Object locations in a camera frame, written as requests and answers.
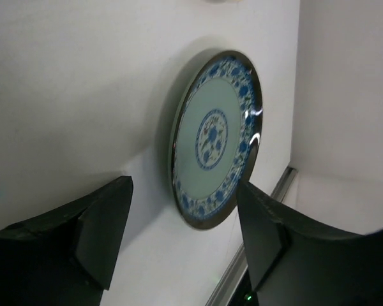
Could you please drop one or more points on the blue floral plate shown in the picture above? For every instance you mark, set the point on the blue floral plate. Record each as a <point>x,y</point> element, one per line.
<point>215,138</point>

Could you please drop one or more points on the cream plate black patch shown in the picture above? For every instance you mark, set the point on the cream plate black patch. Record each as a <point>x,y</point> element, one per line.
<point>223,1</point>

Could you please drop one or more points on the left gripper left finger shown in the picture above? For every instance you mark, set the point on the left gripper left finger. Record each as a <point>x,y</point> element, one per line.
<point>66,256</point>

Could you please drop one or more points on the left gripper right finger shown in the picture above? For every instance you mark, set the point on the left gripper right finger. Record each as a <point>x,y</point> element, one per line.
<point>324,265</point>

